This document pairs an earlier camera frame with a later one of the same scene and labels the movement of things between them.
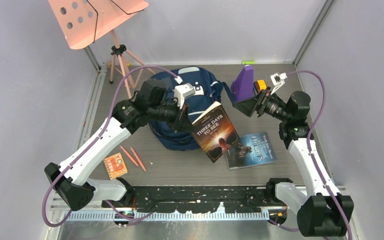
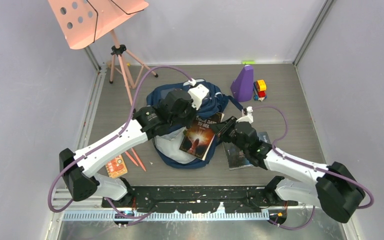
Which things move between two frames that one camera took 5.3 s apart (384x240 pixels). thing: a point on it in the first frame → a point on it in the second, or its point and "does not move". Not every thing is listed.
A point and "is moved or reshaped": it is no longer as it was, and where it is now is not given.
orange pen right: (137, 157) does not move
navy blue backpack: (162, 132) → (167, 144)
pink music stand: (84, 22) does not move
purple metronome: (242, 86) does not move
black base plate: (237, 199) does not move
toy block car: (260, 84) does not move
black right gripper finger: (250, 107) → (221, 128)
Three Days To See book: (216, 131) is moved or reshaped
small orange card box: (115, 166) does not move
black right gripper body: (275, 107) → (233, 138)
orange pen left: (129, 155) does not move
